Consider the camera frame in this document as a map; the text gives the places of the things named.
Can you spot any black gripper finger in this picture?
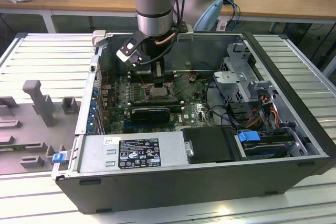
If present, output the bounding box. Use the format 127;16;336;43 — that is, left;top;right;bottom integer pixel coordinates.
154;61;166;89

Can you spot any black RAM slot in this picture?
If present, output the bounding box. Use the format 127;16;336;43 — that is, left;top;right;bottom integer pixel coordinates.
130;76;176;83
128;99;182;104
130;70;176;77
129;103;184;109

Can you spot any CPU socket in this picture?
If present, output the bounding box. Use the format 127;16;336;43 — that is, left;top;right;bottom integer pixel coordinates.
143;81;176;102

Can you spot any green motherboard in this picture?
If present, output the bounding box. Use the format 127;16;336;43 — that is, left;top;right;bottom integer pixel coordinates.
103;70;212;133

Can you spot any black graphics card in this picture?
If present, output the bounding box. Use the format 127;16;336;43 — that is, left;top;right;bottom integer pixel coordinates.
130;106;171;124

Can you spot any pale blue teach pendant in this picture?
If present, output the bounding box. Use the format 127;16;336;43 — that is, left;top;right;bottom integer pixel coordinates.
193;0;224;32

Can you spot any grey metal drive cage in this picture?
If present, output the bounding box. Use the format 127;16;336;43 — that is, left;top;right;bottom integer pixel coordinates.
212;42;280;130

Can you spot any small white adapter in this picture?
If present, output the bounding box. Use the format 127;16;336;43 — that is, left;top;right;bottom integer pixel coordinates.
216;19;228;33

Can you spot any grey power supply unit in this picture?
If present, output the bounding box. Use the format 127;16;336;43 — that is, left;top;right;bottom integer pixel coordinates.
78;132;190;174

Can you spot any hard disk in blue carrier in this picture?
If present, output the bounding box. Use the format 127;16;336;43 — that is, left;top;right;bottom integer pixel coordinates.
237;130;295;160

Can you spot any black open PC case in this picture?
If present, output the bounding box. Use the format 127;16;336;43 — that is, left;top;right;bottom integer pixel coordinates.
51;30;336;216

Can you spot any blue case latch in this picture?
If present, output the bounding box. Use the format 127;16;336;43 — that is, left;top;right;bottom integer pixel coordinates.
52;152;67;164

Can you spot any grey parts rack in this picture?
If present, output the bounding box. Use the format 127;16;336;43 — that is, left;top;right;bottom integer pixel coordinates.
0;79;82;176

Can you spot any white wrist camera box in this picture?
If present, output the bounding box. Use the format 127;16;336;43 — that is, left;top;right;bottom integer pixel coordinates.
116;31;148;68

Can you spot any grey case release handle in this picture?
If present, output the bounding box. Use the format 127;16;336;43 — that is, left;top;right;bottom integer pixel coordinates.
92;30;109;48

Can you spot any blue cable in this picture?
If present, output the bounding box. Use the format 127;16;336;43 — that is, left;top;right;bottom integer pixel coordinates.
224;0;242;26

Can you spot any coloured wire bundle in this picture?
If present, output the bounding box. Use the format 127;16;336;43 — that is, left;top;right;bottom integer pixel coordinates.
247;94;279;131

